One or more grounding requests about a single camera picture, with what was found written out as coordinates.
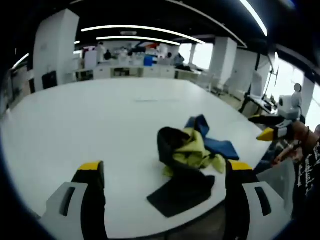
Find person in black t-shirt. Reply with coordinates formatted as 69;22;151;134
291;138;320;221

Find person's right hand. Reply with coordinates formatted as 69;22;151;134
289;121;311;147

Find yellow blue grey garment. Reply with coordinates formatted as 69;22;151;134
146;114;240;218

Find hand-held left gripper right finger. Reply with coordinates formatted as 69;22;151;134
224;159;293;240

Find black cabinet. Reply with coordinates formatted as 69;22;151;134
41;70;57;90

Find black metal frame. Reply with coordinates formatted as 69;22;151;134
238;94;262;115

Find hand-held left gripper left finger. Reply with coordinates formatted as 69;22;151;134
39;161;109;240

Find white counter cabinets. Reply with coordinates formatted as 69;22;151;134
74;64;203;82

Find white upright panel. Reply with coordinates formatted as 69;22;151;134
250;70;264;97

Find ceiling light strip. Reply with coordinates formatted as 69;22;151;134
238;0;268;36
81;24;206;45
96;35;181;47

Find dark cloth pile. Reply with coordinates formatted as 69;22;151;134
176;63;200;72

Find white tall cabinet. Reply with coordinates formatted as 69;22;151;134
83;46;98;70

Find white pillar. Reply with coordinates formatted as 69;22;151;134
208;36;238;87
33;8;80;92

